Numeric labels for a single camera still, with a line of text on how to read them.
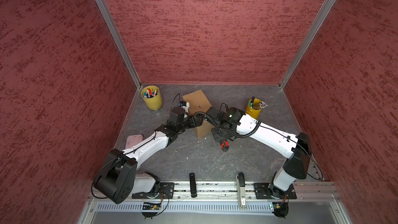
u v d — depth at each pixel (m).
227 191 0.76
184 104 0.78
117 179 0.41
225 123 0.52
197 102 0.90
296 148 0.43
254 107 0.97
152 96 0.97
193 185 0.76
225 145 0.73
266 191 0.74
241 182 0.73
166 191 0.74
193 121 0.75
